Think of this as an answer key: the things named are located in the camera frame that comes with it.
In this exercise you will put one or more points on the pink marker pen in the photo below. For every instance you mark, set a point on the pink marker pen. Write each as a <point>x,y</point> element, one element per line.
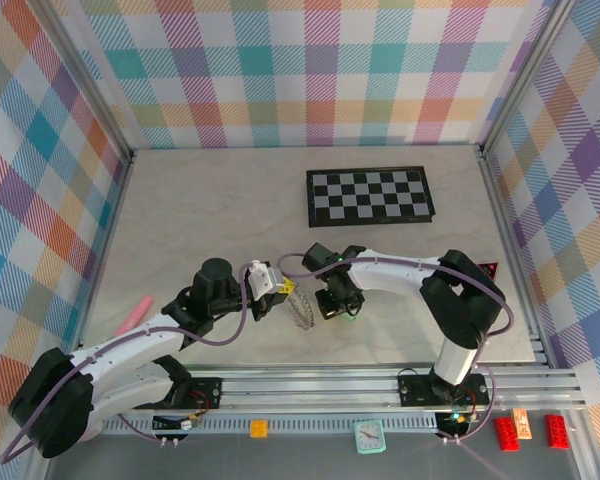
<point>137,312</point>

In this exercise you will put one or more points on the mint green clock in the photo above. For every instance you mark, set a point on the mint green clock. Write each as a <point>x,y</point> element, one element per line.
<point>369,436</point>

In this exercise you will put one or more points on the black and red triangle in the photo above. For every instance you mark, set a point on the black and red triangle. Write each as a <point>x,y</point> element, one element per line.
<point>491,270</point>

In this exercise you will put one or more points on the small black controller board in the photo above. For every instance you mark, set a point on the small black controller board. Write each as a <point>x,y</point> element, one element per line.
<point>177,424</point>
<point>455,422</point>

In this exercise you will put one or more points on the red toy brick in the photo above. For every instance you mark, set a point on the red toy brick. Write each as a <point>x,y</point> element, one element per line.
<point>507,434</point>
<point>557,431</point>

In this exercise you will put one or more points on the aluminium mounting rail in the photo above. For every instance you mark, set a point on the aluminium mounting rail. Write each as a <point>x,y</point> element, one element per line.
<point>305,387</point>

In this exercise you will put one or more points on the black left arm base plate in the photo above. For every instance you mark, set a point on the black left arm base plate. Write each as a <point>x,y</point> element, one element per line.
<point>207,392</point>

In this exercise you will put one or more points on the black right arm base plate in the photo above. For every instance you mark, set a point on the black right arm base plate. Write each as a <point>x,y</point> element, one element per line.
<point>415,390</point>

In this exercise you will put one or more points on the aluminium frame beam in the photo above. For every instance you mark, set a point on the aluminium frame beam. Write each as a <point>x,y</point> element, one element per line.
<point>511,240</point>
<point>111,225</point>

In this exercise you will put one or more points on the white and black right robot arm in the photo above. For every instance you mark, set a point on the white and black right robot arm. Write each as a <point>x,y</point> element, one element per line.
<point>390,270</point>

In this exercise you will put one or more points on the key with green tag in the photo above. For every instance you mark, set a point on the key with green tag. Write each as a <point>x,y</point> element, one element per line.
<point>350,316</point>

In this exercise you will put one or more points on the black and grey chessboard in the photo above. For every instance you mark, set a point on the black and grey chessboard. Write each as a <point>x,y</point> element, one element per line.
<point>370,195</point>

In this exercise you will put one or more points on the aluminium frame post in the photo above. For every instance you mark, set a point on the aluminium frame post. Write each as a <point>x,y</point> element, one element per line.
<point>85,85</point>
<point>525,80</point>

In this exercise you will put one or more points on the peach wooden block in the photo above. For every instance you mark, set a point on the peach wooden block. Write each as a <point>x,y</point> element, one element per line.
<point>521,424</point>

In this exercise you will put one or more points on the orange toy brick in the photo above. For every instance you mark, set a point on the orange toy brick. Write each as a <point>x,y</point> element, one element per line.
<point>259,429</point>

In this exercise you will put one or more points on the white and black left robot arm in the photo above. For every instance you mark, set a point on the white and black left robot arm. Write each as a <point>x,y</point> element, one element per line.
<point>125,345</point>

